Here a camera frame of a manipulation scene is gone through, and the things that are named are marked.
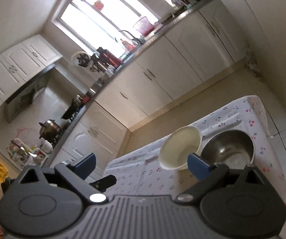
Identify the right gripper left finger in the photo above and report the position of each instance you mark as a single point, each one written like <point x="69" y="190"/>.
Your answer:
<point x="73" y="175"/>

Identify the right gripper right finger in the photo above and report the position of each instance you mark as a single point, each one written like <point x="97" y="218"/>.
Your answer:
<point x="208" y="176"/>

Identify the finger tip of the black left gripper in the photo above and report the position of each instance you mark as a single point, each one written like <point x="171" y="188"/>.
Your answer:
<point x="103" y="184"/>

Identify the stainless steel bowl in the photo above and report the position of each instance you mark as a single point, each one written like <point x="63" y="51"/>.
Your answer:
<point x="233" y="148"/>

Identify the cream bowl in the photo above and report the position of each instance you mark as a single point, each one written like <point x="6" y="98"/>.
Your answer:
<point x="176" y="149"/>

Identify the white lower kitchen cabinets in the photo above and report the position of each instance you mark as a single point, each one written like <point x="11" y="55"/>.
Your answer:
<point x="197" y="46"/>

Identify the kitchen window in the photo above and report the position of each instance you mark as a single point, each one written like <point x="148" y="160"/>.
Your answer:
<point x="96" y="23"/>

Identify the cherry print tablecloth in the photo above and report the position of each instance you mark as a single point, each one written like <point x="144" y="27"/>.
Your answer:
<point x="139" y="172"/>

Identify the brass stock pot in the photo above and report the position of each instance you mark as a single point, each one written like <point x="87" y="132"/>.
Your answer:
<point x="50" y="131"/>

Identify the dish rack with items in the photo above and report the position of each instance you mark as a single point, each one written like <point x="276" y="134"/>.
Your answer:
<point x="23" y="155"/>

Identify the black frying pan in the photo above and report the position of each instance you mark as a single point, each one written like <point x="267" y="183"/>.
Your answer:
<point x="72" y="110"/>

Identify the steel range hood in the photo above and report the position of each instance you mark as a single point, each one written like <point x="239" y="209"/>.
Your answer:
<point x="25" y="95"/>

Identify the steel kettle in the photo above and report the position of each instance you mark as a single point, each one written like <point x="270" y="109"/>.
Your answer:
<point x="96" y="64"/>

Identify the red thermos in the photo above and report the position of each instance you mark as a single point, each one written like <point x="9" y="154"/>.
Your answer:
<point x="107" y="57"/>

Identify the white upper cabinets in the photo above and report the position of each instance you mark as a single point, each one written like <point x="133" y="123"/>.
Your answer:
<point x="24" y="61"/>

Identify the pink plastic basket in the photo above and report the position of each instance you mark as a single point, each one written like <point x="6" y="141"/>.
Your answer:
<point x="144" y="26"/>

